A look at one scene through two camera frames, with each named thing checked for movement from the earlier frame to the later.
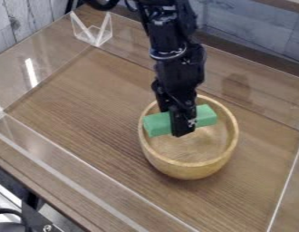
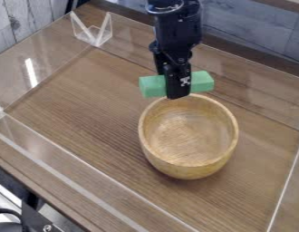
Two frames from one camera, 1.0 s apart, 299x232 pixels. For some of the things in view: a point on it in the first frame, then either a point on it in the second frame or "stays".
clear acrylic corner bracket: (91, 34) stays
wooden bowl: (197, 156) stays
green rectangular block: (157, 121) to (151, 86)
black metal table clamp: (33, 221) stays
